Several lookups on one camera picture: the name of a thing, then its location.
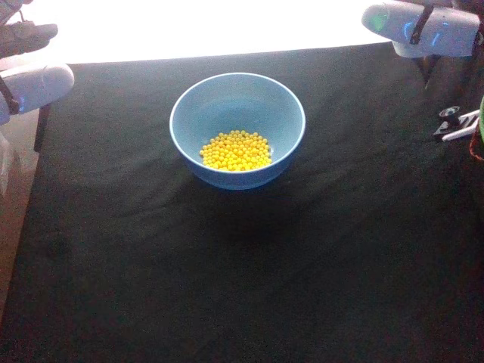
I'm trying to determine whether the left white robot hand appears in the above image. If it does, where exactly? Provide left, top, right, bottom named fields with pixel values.
left=0, top=0, right=60, bottom=60

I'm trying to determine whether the pile of yellow beads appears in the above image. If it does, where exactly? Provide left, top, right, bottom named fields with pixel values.
left=199, top=129, right=274, bottom=173

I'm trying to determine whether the blue bowl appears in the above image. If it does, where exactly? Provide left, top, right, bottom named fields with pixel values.
left=169, top=72, right=306, bottom=191

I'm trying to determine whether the black table cloth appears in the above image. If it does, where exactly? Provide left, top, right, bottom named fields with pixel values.
left=0, top=41, right=484, bottom=363

